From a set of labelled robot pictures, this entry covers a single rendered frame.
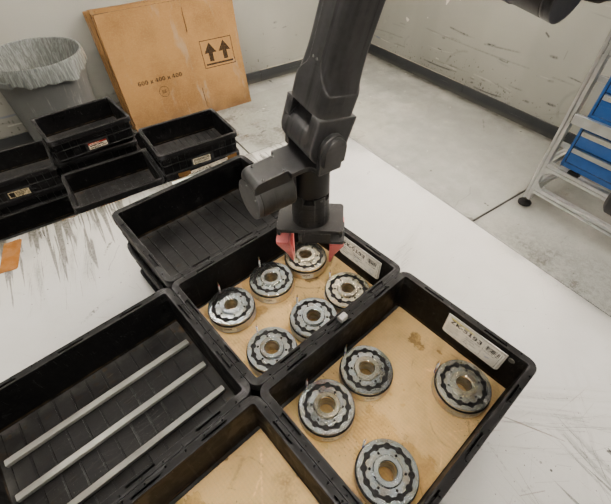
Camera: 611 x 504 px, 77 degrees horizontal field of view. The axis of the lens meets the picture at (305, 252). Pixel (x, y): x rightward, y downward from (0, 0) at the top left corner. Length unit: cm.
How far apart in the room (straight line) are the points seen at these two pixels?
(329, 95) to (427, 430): 60
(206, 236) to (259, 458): 58
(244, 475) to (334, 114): 59
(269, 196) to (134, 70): 288
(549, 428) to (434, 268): 47
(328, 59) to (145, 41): 294
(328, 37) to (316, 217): 25
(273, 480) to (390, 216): 88
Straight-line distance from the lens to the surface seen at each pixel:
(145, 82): 335
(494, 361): 84
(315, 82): 45
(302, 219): 57
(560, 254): 254
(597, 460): 106
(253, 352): 79
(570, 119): 251
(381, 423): 78
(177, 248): 105
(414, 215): 134
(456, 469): 68
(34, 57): 333
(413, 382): 82
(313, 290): 91
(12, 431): 93
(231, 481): 75
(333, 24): 43
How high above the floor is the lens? 155
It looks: 47 degrees down
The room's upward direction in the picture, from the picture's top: straight up
